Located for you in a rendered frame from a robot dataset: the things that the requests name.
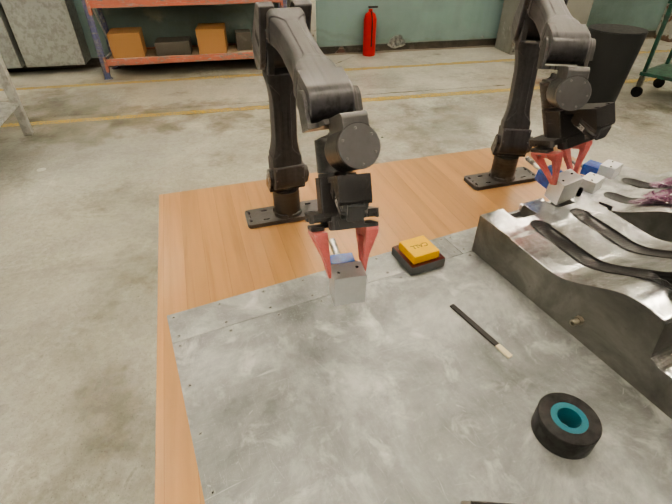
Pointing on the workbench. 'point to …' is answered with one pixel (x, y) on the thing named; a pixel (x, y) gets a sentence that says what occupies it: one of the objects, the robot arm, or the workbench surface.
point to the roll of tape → (562, 405)
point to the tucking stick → (481, 331)
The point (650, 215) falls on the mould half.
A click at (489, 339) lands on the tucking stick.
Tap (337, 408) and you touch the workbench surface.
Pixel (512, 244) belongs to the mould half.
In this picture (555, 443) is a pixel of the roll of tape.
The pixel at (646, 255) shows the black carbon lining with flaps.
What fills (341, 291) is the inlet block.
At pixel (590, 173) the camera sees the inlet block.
